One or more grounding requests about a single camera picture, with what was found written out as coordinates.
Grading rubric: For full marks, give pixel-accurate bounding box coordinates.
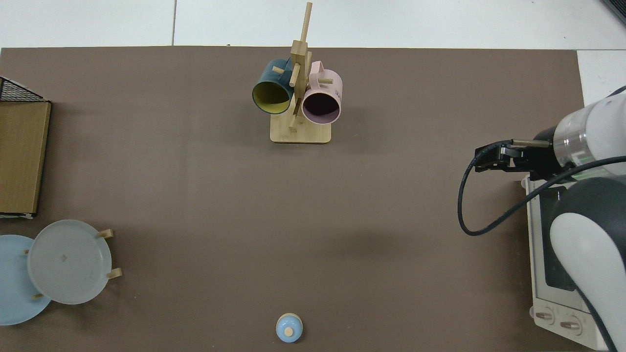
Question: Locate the pale toaster oven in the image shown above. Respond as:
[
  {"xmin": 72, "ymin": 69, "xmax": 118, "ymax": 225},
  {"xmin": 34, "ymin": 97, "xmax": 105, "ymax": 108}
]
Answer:
[{"xmin": 521, "ymin": 174, "xmax": 612, "ymax": 351}]

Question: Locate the black equipment edge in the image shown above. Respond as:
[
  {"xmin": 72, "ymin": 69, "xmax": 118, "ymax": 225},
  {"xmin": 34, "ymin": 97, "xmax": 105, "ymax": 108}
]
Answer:
[{"xmin": 602, "ymin": 0, "xmax": 626, "ymax": 25}]

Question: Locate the pink cup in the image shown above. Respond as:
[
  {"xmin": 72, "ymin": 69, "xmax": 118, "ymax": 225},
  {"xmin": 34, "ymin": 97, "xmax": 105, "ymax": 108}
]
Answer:
[{"xmin": 301, "ymin": 61, "xmax": 343, "ymax": 125}]

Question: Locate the wooden cup stand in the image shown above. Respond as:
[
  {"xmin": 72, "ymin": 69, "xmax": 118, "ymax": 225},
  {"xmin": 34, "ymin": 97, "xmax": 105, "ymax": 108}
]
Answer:
[{"xmin": 270, "ymin": 2, "xmax": 332, "ymax": 144}]

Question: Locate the dark teal cup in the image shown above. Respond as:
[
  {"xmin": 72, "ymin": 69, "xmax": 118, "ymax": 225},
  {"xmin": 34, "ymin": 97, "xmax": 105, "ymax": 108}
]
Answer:
[{"xmin": 252, "ymin": 58, "xmax": 295, "ymax": 115}]

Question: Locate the brown table cloth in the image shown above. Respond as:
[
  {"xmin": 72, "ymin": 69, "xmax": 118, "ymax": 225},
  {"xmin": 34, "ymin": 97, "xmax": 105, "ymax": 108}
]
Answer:
[{"xmin": 0, "ymin": 46, "xmax": 592, "ymax": 352}]

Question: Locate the wooden plate rack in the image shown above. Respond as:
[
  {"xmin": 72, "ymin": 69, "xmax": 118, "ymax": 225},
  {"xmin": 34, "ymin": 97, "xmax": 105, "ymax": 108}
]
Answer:
[{"xmin": 22, "ymin": 229, "xmax": 123, "ymax": 300}]

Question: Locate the grey plate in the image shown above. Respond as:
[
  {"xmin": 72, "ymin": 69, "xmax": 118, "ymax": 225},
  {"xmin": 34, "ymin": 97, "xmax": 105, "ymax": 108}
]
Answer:
[{"xmin": 27, "ymin": 220, "xmax": 112, "ymax": 305}]

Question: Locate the light blue plate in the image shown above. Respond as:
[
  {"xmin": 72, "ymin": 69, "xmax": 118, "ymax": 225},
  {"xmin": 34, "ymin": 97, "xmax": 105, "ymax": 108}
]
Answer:
[{"xmin": 0, "ymin": 235, "xmax": 52, "ymax": 326}]

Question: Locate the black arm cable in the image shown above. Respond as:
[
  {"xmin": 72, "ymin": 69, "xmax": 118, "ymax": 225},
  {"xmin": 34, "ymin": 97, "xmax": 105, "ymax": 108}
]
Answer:
[{"xmin": 457, "ymin": 139, "xmax": 626, "ymax": 237}]

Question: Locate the wire basket with wooden floor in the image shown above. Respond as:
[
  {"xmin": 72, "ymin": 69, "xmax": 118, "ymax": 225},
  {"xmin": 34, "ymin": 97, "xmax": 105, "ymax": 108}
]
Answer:
[{"xmin": 0, "ymin": 77, "xmax": 52, "ymax": 219}]

